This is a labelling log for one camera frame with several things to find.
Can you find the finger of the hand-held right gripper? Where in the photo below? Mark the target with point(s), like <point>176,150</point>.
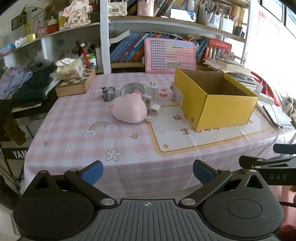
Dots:
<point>266,162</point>
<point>284,148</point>

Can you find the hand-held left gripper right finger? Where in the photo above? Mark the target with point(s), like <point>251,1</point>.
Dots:
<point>203,172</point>

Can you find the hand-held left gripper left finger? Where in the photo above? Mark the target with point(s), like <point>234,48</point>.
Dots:
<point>92,172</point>

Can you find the yellow cardboard box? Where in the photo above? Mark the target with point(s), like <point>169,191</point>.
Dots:
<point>226,111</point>

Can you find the pink plush toy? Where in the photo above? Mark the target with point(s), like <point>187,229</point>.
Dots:
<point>129,109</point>

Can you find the small white charger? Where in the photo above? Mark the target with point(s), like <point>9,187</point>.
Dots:
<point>154,110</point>
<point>147,99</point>

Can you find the small dark-capped bottle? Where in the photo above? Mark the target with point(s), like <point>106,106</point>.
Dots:
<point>103,90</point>

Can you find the clear tape roll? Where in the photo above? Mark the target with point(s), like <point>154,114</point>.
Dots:
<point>129,87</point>

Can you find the large white charger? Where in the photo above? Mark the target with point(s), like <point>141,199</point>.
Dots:
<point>151,90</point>

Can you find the pink checked tablecloth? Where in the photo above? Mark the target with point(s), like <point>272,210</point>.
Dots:
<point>81,143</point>

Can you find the red cloth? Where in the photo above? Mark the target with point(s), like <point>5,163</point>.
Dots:
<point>263,85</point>

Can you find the black keyboard bag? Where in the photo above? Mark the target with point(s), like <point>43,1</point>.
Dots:
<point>13,151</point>

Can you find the wooden chess board box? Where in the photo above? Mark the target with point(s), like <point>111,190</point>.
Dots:
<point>74,84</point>

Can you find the stack of papers and books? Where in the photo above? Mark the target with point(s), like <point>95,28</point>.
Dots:
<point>229,66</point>

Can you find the white tissue pack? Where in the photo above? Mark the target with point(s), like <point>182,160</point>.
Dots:
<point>69,68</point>

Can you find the pile of clothes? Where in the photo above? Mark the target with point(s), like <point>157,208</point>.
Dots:
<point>27,81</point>

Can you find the pink learning board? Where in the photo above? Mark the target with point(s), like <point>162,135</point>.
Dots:
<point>170,55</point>

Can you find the red box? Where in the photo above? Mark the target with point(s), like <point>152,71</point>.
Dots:
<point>219,44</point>

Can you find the leaning blue books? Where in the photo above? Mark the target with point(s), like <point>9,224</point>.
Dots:
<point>201,47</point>

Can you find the white bookshelf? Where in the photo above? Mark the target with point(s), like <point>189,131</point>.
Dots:
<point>105,46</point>

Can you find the row of blue books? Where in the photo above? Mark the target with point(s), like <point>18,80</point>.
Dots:
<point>127,48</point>

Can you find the white pen holder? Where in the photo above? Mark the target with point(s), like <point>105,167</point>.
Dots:
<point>226,25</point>

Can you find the pink floral decoration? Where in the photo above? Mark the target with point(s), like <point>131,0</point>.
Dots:
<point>77,14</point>

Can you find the cream quilted handbag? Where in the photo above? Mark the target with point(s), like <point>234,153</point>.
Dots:
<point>118,8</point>

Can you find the row of upright books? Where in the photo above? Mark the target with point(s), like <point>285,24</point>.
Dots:
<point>171,5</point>

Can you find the pink cup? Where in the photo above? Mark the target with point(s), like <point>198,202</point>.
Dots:
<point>145,8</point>

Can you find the wall poster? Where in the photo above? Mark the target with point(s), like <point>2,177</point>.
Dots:
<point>266,24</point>

